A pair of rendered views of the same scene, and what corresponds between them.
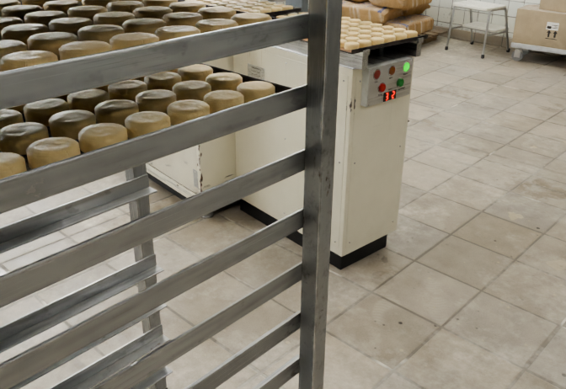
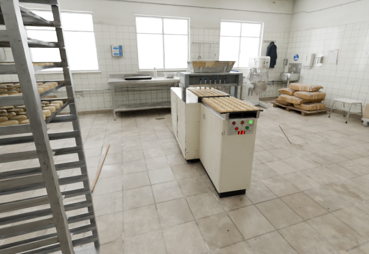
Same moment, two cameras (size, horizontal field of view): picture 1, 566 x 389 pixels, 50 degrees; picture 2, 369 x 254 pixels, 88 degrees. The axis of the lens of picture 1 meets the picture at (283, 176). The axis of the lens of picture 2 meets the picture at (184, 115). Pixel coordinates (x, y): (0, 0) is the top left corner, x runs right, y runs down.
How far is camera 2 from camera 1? 0.87 m
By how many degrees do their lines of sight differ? 29
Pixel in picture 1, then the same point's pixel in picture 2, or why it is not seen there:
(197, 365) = (144, 216)
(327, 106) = (34, 133)
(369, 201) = (233, 173)
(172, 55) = not seen: outside the picture
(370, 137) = (233, 147)
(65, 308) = not seen: hidden behind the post
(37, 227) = not seen: hidden behind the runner
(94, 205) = (58, 152)
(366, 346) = (206, 235)
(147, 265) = (83, 177)
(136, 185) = (77, 148)
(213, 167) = (190, 146)
